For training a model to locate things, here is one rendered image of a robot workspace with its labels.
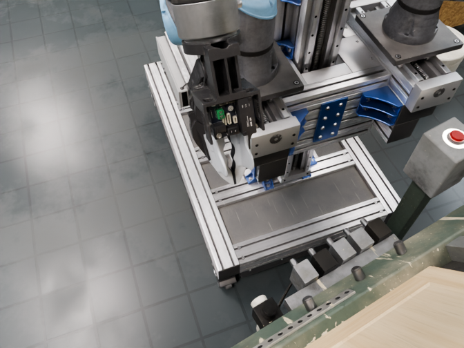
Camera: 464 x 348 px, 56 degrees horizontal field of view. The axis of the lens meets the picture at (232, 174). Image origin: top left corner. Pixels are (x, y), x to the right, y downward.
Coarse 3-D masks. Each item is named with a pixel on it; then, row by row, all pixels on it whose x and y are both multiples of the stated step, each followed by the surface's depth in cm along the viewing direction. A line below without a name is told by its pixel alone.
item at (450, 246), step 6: (456, 240) 101; (462, 240) 100; (450, 246) 100; (456, 246) 98; (462, 246) 97; (450, 252) 101; (456, 252) 99; (462, 252) 98; (456, 258) 100; (462, 258) 98
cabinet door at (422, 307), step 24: (408, 288) 94; (432, 288) 91; (456, 288) 86; (360, 312) 93; (384, 312) 89; (408, 312) 86; (432, 312) 82; (456, 312) 79; (336, 336) 88; (360, 336) 85; (384, 336) 82; (408, 336) 78; (432, 336) 75; (456, 336) 72
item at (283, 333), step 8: (336, 296) 97; (344, 296) 95; (328, 304) 95; (336, 304) 94; (312, 312) 95; (320, 312) 93; (296, 320) 94; (304, 320) 93; (288, 328) 93; (296, 328) 91; (272, 336) 92; (280, 336) 91; (264, 344) 90; (272, 344) 90
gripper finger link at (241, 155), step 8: (232, 136) 59; (240, 136) 59; (232, 144) 61; (240, 144) 60; (248, 144) 61; (232, 152) 61; (240, 152) 60; (248, 152) 58; (240, 160) 61; (248, 160) 58; (232, 168) 63; (240, 168) 62; (240, 176) 63
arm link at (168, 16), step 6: (162, 0) 97; (168, 0) 96; (162, 6) 96; (168, 6) 96; (162, 12) 97; (168, 12) 96; (162, 18) 97; (168, 18) 97; (174, 18) 97; (168, 24) 97; (174, 24) 97; (168, 30) 98; (174, 30) 98; (168, 36) 99; (174, 36) 99; (174, 42) 101; (180, 42) 101
